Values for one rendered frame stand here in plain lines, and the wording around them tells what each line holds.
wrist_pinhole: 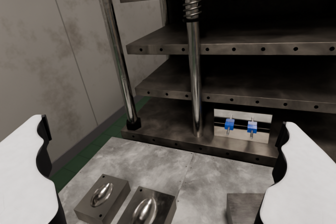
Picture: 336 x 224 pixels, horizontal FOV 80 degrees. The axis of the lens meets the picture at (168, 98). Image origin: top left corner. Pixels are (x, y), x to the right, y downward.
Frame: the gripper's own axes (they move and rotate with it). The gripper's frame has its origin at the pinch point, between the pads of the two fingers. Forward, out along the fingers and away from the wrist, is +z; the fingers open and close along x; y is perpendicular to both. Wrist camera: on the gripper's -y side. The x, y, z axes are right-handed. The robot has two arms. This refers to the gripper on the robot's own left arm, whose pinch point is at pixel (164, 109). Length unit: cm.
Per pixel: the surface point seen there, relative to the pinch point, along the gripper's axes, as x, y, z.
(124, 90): -24, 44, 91
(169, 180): 2, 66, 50
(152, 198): -4, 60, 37
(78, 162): -93, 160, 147
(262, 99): 44, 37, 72
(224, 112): 29, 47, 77
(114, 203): -18, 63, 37
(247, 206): 26, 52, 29
